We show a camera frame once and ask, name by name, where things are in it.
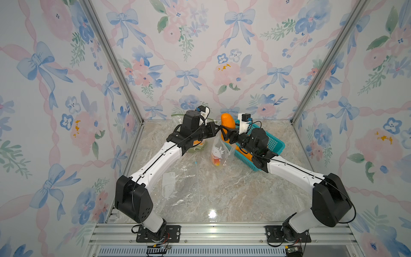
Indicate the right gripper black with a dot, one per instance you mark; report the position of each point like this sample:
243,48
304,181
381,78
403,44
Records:
230,134

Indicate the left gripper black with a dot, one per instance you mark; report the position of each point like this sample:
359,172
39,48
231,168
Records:
210,127

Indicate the orange mango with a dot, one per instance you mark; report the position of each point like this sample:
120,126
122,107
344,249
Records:
228,124

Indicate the clear plastic bag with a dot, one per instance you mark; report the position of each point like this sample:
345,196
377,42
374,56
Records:
179,187
223,150

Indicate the red green mango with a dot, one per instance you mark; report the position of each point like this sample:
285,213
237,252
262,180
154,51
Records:
216,161

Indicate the clear zip-top bag green print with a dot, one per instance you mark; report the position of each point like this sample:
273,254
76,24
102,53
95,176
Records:
186,134

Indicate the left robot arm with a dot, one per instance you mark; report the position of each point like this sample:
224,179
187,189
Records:
132,196

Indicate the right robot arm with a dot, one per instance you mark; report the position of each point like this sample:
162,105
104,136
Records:
330,205

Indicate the teal plastic basket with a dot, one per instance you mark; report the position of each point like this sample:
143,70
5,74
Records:
262,147

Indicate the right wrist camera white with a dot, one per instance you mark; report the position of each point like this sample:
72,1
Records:
245,121

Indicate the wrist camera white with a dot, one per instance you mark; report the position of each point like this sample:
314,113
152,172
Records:
204,113
245,121

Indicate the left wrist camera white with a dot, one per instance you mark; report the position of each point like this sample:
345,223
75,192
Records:
204,113

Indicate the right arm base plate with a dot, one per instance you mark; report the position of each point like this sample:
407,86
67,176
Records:
279,234

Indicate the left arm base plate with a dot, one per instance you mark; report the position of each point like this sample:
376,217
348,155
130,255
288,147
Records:
168,234

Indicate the aluminium frame rail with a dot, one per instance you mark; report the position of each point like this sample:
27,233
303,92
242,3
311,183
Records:
220,240

